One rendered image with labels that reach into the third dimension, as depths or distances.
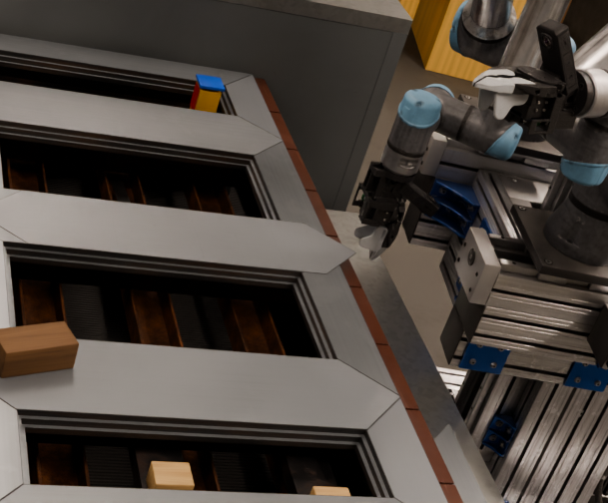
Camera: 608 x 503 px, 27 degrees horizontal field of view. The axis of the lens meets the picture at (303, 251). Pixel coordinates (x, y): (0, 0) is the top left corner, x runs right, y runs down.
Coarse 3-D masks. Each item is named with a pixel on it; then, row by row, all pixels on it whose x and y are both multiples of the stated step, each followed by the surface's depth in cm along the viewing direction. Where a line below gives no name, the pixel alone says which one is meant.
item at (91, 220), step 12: (72, 204) 235; (84, 204) 237; (96, 204) 238; (108, 204) 239; (72, 216) 232; (84, 216) 233; (96, 216) 234; (108, 216) 235; (72, 228) 228; (84, 228) 230; (96, 228) 231; (108, 228) 232; (84, 240) 226; (96, 240) 227; (108, 240) 228
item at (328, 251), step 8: (304, 224) 254; (312, 232) 252; (312, 240) 250; (320, 240) 251; (328, 240) 251; (320, 248) 248; (328, 248) 249; (336, 248) 250; (320, 256) 245; (328, 256) 246; (336, 256) 247; (344, 256) 248; (328, 264) 243; (336, 264) 244
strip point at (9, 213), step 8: (0, 200) 229; (8, 200) 230; (16, 200) 231; (24, 200) 232; (0, 208) 227; (8, 208) 228; (16, 208) 229; (24, 208) 229; (0, 216) 225; (8, 216) 226; (16, 216) 226; (24, 216) 227; (0, 224) 223; (8, 224) 224; (16, 224) 224; (24, 224) 225; (16, 232) 222; (24, 232) 223; (24, 240) 221
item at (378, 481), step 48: (48, 144) 259; (96, 144) 262; (144, 144) 266; (0, 192) 232; (288, 288) 238; (48, 432) 186; (96, 432) 188; (144, 432) 190; (192, 432) 193; (240, 432) 196; (288, 432) 198; (336, 432) 202; (384, 480) 195
